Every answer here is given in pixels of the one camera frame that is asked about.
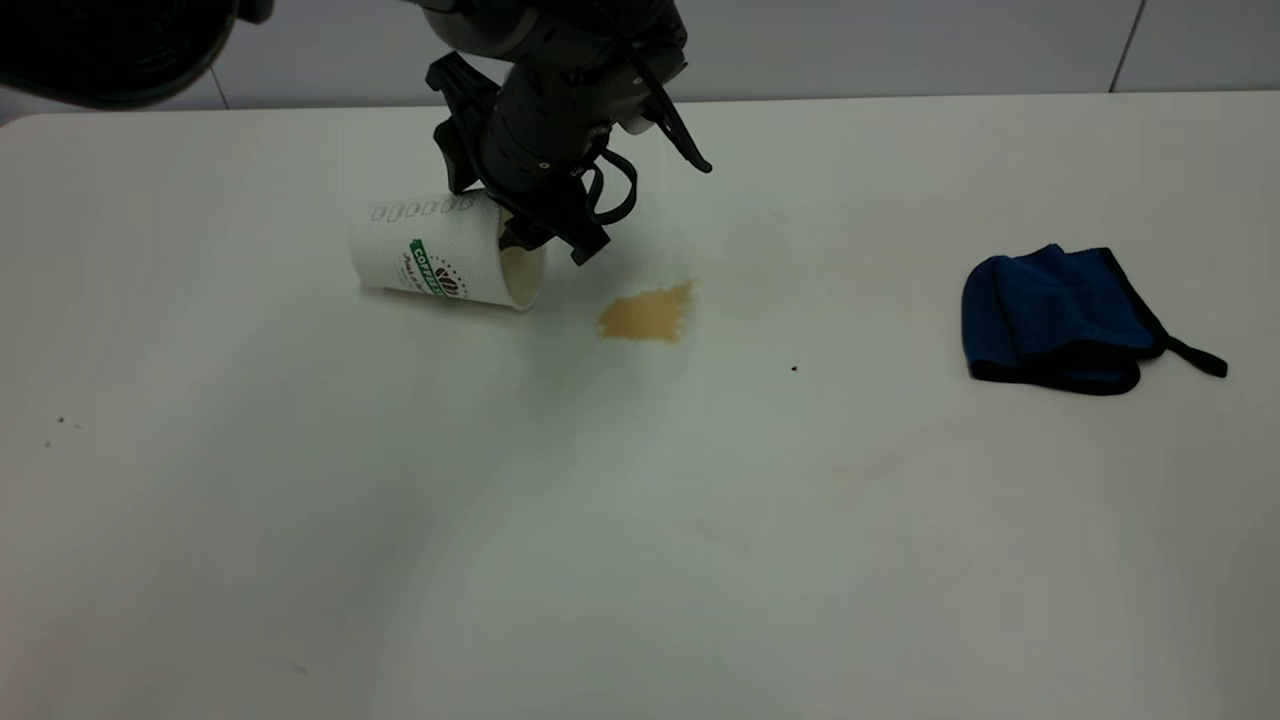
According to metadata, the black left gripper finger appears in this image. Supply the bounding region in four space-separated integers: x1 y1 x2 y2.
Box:
498 194 612 267
427 52 499 197

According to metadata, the blue cloth with black trim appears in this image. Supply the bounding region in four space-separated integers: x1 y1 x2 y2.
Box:
961 243 1229 397

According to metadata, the brown coffee spill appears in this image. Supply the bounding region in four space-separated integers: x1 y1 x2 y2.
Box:
597 280 695 344

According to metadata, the white paper coffee cup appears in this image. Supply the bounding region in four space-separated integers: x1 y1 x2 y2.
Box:
348 190 547 311

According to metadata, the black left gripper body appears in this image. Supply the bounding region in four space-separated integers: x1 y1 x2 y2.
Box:
480 40 653 213

